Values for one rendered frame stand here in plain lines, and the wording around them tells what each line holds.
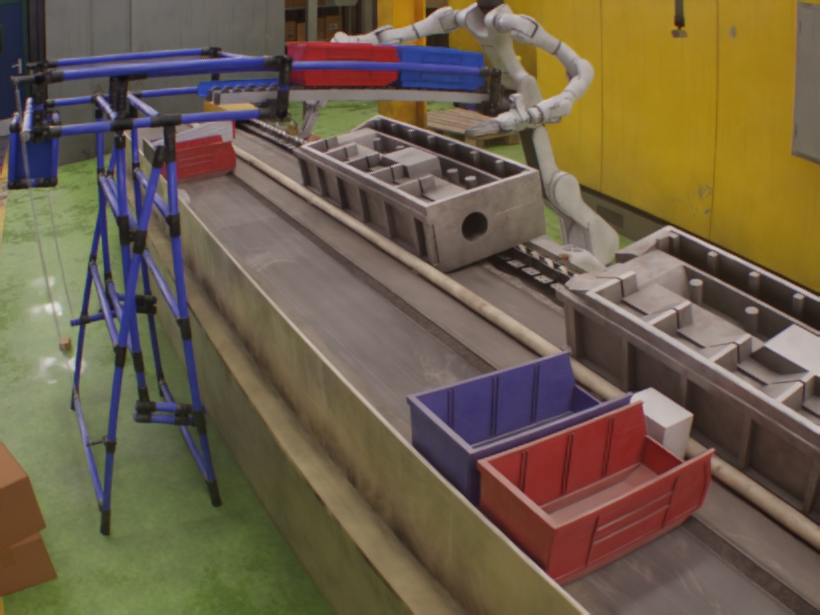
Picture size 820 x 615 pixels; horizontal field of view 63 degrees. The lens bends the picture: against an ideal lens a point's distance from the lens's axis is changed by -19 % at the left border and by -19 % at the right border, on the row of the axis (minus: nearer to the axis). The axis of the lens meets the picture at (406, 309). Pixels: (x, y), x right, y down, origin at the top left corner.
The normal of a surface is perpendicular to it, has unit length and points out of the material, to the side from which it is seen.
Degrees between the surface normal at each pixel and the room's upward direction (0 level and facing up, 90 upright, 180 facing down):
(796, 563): 0
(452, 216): 90
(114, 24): 90
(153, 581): 0
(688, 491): 92
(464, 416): 88
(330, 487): 0
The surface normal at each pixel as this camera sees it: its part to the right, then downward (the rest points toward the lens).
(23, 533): 0.75, 0.26
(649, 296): -0.16, -0.87
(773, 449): -0.87, 0.35
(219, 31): 0.47, 0.35
